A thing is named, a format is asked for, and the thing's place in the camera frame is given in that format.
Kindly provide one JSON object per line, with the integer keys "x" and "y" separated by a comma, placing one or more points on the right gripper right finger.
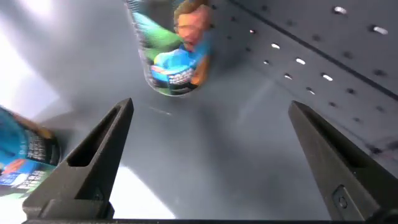
{"x": 323, "y": 152}

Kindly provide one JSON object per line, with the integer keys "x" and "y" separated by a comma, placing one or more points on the blue green printed can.
{"x": 25, "y": 158}
{"x": 177, "y": 59}

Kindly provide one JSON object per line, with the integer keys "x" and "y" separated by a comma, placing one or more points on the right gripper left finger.
{"x": 107, "y": 161}

